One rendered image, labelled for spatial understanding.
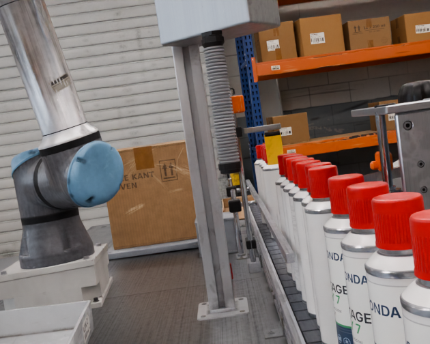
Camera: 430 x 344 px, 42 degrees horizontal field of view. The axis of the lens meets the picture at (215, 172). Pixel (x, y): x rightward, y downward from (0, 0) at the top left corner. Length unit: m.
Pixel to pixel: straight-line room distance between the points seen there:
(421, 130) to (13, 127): 5.14
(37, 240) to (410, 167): 0.80
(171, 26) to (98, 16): 4.59
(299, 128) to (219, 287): 3.89
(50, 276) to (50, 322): 0.14
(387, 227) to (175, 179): 1.20
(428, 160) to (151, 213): 1.10
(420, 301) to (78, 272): 0.90
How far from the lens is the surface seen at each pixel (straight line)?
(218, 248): 0.97
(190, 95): 0.96
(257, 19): 0.85
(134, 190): 1.56
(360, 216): 0.46
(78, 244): 1.18
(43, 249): 1.16
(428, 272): 0.32
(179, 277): 1.27
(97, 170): 1.05
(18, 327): 1.06
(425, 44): 5.12
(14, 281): 1.18
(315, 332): 0.73
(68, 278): 1.16
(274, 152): 1.02
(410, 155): 0.55
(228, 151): 0.83
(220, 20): 0.86
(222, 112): 0.83
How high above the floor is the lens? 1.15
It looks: 5 degrees down
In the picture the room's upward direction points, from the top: 8 degrees counter-clockwise
